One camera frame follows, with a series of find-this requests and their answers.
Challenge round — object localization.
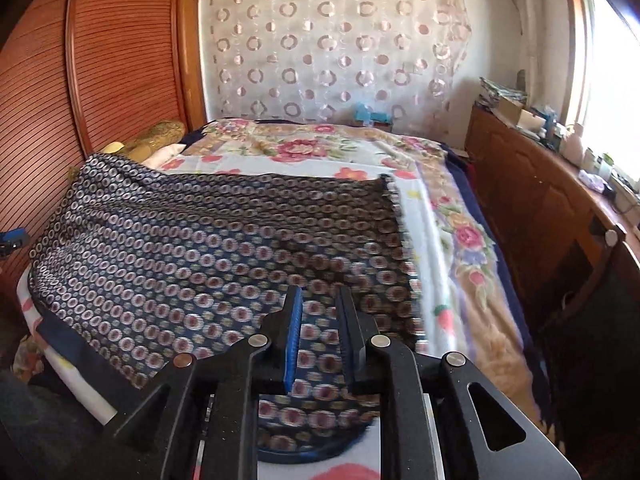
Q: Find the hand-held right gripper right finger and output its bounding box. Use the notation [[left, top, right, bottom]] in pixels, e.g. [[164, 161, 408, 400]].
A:
[[335, 285, 583, 480]]

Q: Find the white pillow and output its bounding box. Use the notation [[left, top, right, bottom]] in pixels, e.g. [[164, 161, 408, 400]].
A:
[[142, 144, 187, 167]]

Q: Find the cardboard box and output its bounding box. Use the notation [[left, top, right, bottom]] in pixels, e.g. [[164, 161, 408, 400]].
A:
[[492, 96, 542, 134]]

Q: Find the blue object on box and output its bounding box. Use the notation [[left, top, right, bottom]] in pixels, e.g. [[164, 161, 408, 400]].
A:
[[352, 104, 394, 129]]

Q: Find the wooden slatted wardrobe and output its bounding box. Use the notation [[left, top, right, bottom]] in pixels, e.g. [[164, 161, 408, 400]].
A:
[[0, 0, 207, 267]]

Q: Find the white window curtain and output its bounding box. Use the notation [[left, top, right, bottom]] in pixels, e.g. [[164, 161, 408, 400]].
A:
[[502, 0, 537, 78]]

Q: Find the wooden sideboard cabinet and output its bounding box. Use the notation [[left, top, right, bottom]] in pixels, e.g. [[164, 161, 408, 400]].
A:
[[465, 102, 640, 331]]

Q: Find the sheer circle-patterned curtain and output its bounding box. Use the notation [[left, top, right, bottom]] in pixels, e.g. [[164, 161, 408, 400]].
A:
[[197, 0, 474, 136]]

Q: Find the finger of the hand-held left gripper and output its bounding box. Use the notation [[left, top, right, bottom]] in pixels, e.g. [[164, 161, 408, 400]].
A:
[[0, 229, 27, 257]]

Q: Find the floral blanket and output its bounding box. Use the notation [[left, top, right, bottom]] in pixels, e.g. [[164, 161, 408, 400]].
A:
[[15, 117, 553, 480]]

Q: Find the dark chair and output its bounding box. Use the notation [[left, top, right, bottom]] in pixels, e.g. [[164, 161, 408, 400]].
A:
[[537, 230, 640, 480]]

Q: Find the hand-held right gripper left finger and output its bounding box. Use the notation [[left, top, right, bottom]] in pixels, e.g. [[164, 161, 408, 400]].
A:
[[102, 285, 306, 480]]

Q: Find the stack of folded cloths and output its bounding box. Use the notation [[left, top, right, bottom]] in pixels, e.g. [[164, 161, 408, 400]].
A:
[[479, 76, 527, 107]]

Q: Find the white plastic jug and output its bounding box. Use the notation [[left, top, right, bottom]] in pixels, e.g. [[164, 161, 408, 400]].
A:
[[562, 122, 586, 169]]

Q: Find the dark blue patterned shirt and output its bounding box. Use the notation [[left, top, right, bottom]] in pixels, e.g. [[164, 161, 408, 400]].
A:
[[27, 154, 426, 464]]

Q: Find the gold embroidered pillow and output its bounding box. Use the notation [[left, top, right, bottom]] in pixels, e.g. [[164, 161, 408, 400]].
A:
[[122, 120, 186, 162]]

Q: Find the window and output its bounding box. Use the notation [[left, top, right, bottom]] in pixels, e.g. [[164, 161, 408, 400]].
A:
[[562, 0, 640, 183]]

